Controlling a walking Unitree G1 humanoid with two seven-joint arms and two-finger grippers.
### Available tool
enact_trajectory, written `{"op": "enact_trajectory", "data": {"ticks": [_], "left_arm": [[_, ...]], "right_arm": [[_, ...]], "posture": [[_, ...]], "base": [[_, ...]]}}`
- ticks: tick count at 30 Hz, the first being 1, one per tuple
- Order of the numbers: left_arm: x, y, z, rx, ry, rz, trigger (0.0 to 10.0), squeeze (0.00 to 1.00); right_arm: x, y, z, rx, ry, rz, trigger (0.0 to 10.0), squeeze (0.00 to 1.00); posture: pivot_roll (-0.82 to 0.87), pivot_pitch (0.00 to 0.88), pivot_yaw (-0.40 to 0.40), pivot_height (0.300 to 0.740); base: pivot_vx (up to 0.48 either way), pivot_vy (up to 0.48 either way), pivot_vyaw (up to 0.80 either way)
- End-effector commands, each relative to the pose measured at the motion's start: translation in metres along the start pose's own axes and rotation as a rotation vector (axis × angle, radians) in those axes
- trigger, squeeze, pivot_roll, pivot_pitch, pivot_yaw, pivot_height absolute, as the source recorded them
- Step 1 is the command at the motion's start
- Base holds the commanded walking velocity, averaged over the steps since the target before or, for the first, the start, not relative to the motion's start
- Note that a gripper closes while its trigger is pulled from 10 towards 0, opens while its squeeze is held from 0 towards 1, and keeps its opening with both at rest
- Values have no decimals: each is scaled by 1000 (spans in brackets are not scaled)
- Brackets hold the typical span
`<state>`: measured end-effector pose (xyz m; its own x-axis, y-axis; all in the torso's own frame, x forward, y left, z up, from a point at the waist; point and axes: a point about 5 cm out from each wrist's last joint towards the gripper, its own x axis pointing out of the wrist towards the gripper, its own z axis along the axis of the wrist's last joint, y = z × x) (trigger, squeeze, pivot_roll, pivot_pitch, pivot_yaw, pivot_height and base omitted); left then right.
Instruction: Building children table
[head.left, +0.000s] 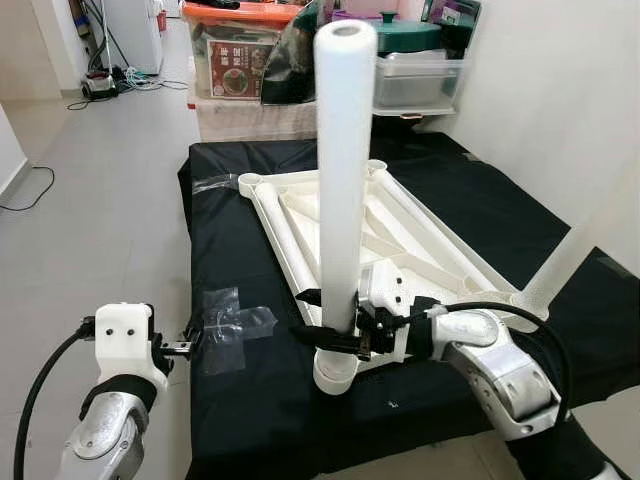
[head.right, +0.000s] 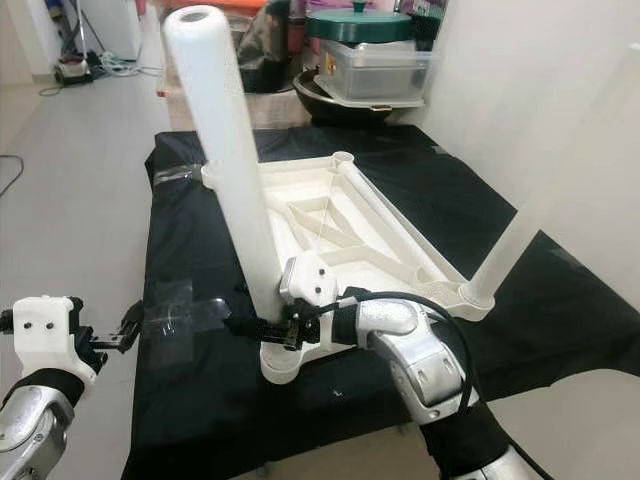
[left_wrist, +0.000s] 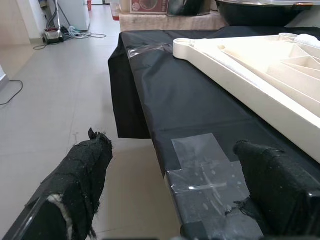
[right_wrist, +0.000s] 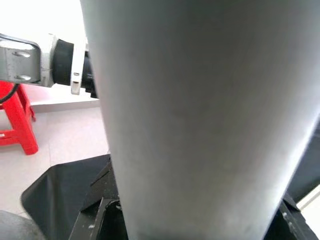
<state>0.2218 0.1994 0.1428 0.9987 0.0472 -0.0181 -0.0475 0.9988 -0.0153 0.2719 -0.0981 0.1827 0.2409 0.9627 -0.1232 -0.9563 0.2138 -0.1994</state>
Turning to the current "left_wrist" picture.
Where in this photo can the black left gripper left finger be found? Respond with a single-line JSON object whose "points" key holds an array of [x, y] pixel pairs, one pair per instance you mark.
{"points": [[80, 175]]}

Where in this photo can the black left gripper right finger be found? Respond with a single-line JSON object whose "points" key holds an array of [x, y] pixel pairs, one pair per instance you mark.
{"points": [[280, 190]]}

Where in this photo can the white plastic children table top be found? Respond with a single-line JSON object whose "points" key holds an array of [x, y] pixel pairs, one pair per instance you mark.
{"points": [[250, 95]]}

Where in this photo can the clear adhesive tape patch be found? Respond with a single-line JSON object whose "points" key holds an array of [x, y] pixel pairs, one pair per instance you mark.
{"points": [[205, 165], [150, 50]]}

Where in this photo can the black tablecloth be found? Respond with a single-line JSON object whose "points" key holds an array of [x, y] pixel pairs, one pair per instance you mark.
{"points": [[187, 100]]}

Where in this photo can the small floor appliance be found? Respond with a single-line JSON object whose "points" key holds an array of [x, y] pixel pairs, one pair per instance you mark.
{"points": [[52, 35]]}

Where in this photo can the white appliance cabinet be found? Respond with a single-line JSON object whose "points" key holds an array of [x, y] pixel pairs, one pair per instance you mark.
{"points": [[75, 12]]}

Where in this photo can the beige covered low bench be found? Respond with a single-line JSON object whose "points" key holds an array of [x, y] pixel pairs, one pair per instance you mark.
{"points": [[162, 22]]}

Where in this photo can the black wok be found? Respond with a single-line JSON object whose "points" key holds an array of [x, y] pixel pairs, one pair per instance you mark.
{"points": [[250, 15]]}

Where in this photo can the red printed food box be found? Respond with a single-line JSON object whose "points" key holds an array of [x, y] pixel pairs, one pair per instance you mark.
{"points": [[147, 6]]}

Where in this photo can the black plastic bag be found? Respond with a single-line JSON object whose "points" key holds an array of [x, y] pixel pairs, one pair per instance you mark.
{"points": [[190, 7]]}

